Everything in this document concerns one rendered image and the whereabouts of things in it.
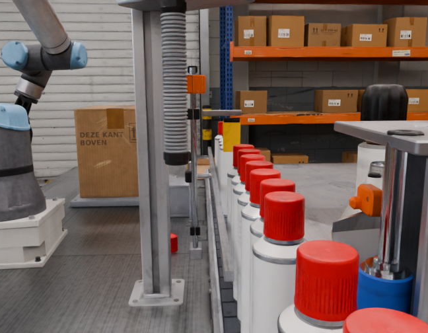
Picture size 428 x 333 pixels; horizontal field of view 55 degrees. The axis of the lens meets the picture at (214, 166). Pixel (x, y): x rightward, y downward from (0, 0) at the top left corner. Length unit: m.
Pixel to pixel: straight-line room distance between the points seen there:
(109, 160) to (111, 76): 3.85
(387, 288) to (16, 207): 0.74
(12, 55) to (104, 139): 0.33
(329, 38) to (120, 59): 2.38
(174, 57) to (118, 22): 4.62
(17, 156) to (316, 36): 4.10
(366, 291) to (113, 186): 1.07
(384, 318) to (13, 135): 0.80
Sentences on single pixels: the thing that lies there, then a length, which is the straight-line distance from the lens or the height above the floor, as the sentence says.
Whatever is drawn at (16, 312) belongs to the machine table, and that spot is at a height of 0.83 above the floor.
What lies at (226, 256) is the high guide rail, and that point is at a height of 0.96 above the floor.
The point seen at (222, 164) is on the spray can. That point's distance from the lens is 0.93.
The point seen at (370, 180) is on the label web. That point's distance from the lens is 0.54.
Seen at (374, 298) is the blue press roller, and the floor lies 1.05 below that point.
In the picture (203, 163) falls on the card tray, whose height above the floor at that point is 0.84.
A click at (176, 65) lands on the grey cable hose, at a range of 0.52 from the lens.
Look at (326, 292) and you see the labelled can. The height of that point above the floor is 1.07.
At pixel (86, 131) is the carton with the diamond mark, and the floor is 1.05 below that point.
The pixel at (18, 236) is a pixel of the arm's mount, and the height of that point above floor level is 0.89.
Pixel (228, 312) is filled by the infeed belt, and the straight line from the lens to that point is 0.58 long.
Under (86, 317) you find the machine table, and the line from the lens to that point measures 0.69.
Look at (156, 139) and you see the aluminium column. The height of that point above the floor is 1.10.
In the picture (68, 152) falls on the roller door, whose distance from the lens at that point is 5.24.
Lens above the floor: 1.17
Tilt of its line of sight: 11 degrees down
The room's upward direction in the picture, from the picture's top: straight up
